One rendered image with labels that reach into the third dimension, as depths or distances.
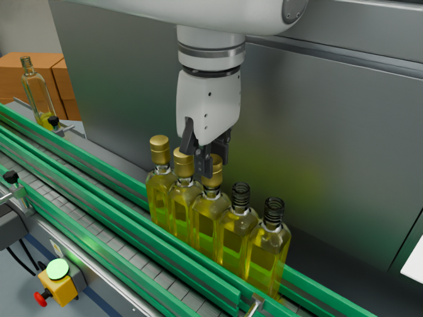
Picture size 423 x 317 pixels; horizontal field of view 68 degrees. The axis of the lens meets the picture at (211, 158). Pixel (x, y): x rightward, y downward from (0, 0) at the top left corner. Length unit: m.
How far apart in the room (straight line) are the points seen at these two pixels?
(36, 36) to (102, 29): 3.62
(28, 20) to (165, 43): 3.79
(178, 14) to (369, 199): 0.42
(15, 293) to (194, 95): 0.93
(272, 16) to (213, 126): 0.18
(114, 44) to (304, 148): 0.51
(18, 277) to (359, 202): 1.02
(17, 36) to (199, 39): 4.26
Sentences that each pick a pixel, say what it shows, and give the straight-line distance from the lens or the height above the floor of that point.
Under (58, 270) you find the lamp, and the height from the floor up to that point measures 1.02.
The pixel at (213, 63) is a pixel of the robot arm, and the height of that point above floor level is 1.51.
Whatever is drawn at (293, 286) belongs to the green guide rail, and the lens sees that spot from 0.66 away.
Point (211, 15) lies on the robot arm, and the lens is 0.27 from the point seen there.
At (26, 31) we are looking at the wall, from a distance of 4.50.
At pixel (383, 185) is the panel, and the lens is 0.54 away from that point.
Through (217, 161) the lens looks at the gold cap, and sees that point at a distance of 0.50.
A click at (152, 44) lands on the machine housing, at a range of 0.72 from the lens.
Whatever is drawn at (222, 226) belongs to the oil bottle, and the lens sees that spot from 0.54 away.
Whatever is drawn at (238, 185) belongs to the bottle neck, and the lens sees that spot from 0.50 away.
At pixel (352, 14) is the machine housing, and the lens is 0.47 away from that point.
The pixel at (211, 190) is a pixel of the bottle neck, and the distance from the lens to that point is 0.52.
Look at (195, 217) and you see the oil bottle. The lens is 0.57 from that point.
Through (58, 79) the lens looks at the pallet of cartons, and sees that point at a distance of 2.97.
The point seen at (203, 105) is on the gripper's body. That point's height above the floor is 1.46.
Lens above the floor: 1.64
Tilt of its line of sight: 37 degrees down
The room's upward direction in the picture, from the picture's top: straight up
